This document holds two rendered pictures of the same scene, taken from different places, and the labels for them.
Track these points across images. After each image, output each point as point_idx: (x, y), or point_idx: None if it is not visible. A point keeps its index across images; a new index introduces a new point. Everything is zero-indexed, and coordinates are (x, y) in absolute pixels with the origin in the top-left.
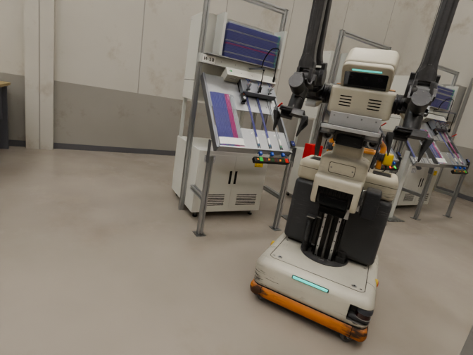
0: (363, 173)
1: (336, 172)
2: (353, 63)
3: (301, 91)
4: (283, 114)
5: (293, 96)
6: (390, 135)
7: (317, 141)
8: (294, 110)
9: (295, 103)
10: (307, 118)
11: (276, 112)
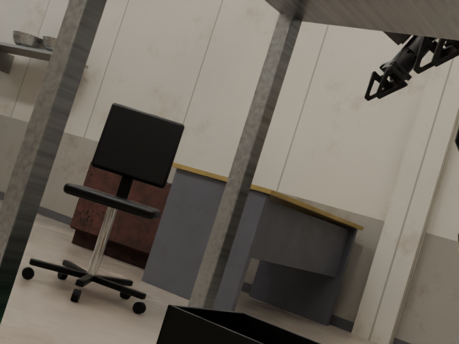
0: None
1: None
2: None
3: (401, 38)
4: (391, 80)
5: (401, 50)
6: (421, 41)
7: (458, 128)
8: (386, 64)
9: (395, 56)
10: (395, 69)
11: (373, 74)
